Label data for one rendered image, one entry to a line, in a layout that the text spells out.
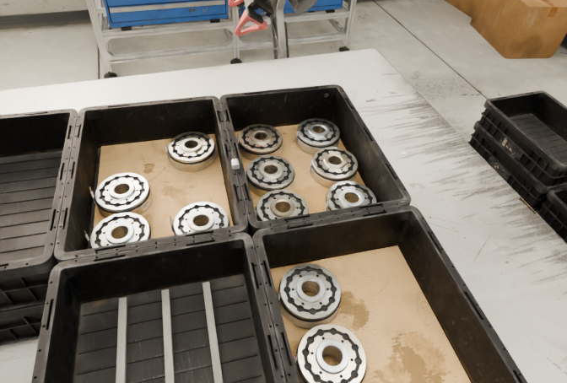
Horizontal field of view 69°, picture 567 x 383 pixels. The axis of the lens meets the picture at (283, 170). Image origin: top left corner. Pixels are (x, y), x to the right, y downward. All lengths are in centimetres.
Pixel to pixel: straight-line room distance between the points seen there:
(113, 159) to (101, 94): 50
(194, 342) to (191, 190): 32
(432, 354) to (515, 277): 39
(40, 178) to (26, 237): 16
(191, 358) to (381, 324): 31
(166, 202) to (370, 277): 43
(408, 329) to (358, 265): 14
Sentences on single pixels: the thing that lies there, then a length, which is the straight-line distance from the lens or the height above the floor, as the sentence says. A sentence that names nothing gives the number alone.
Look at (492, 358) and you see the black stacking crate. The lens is 68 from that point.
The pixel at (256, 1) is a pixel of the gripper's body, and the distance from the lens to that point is 100.
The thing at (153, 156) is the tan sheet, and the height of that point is 83.
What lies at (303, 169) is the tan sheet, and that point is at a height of 83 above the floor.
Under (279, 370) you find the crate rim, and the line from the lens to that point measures 58.
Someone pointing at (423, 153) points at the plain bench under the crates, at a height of 70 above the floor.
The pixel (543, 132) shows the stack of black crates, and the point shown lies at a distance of 197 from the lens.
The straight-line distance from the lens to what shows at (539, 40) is 373.
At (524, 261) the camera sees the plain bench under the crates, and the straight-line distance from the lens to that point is 111.
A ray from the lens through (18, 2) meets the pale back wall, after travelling 373.
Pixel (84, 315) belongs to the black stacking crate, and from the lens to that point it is 77.
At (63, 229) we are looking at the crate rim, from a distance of 75.
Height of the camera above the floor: 147
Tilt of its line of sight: 44 degrees down
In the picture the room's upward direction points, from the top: 4 degrees clockwise
